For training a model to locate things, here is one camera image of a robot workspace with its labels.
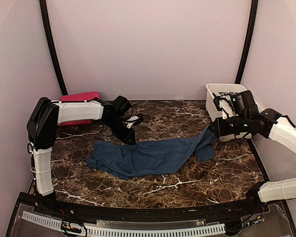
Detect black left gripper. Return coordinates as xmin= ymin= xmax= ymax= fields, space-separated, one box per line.
xmin=105 ymin=116 xmax=136 ymax=145

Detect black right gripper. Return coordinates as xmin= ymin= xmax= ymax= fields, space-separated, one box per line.
xmin=209 ymin=114 xmax=250 ymax=137

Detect dark blue garment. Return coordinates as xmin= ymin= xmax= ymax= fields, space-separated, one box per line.
xmin=86 ymin=127 xmax=216 ymax=180

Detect pink trousers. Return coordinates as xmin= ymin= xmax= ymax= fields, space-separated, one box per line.
xmin=60 ymin=91 xmax=100 ymax=126

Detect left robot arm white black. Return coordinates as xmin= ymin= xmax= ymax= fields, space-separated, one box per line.
xmin=27 ymin=96 xmax=136 ymax=196

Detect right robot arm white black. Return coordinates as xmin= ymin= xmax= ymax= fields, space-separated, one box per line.
xmin=210 ymin=90 xmax=296 ymax=214

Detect white plastic laundry bin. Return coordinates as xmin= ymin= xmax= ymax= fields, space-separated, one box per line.
xmin=205 ymin=82 xmax=262 ymax=142

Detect black white patterned garment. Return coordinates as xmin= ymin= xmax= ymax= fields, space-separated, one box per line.
xmin=213 ymin=91 xmax=235 ymax=100

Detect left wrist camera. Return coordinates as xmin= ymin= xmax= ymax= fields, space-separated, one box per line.
xmin=124 ymin=113 xmax=144 ymax=128

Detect black front rail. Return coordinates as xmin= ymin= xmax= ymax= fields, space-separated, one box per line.
xmin=28 ymin=195 xmax=262 ymax=223

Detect white slotted cable duct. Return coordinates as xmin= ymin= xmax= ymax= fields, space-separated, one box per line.
xmin=22 ymin=211 xmax=226 ymax=237

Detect right black corner post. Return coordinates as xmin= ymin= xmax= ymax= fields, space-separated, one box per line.
xmin=234 ymin=0 xmax=259 ymax=84

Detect black corner post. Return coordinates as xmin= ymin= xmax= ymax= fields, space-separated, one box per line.
xmin=39 ymin=0 xmax=68 ymax=96
xmin=234 ymin=0 xmax=259 ymax=84

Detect left black corner post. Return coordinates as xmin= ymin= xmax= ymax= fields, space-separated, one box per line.
xmin=39 ymin=0 xmax=68 ymax=96

